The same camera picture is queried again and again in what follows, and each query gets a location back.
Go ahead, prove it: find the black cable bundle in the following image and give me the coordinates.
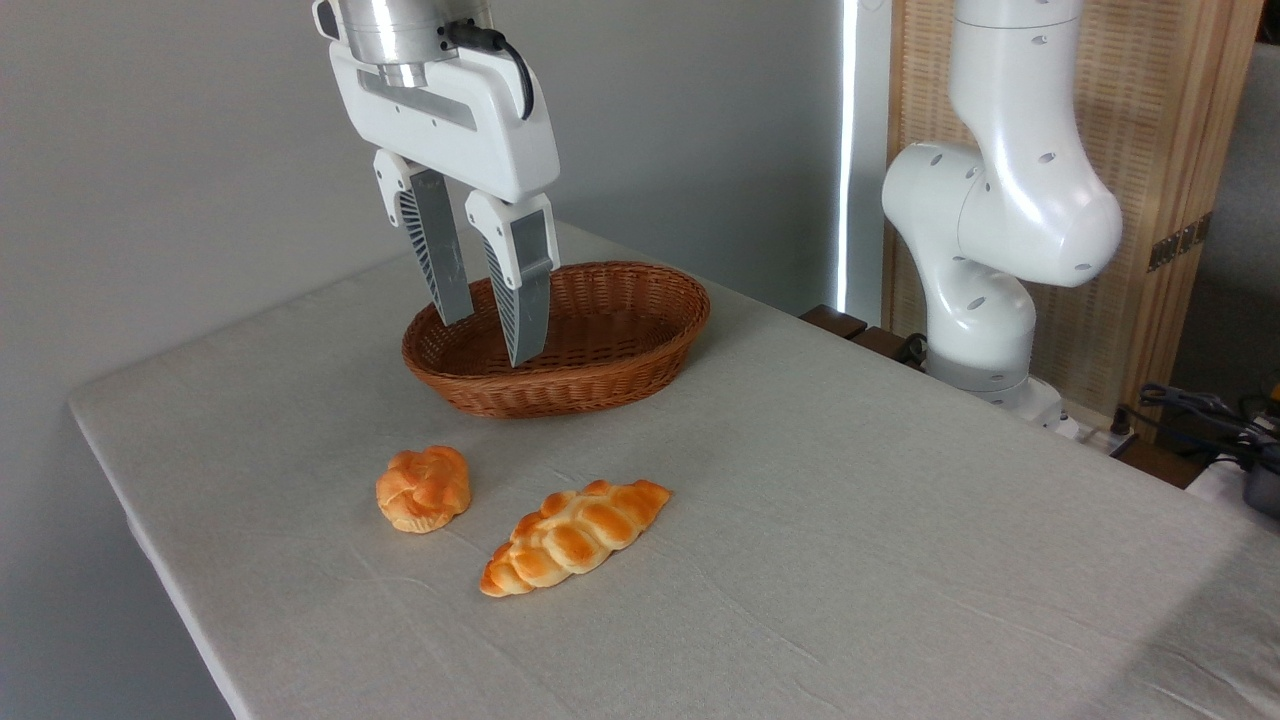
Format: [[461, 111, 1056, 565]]
[[1113, 383, 1280, 471]]

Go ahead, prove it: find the brass screen hinge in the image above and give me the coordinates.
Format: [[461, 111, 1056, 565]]
[[1148, 212, 1213, 272]]

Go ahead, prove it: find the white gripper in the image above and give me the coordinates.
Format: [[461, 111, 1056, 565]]
[[329, 40, 561, 368]]

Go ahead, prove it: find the brown oval wicker basket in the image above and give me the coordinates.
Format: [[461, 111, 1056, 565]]
[[402, 261, 711, 419]]

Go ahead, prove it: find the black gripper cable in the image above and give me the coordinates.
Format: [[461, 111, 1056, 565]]
[[442, 20, 536, 122]]

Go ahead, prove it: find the long braided bread loaf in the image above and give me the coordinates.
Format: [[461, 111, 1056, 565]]
[[480, 480, 672, 598]]

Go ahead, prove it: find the round knotted bread roll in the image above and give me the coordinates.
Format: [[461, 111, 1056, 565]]
[[376, 445, 472, 534]]

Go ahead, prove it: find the off-white tablecloth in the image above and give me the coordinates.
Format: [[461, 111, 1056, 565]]
[[68, 222, 1280, 720]]

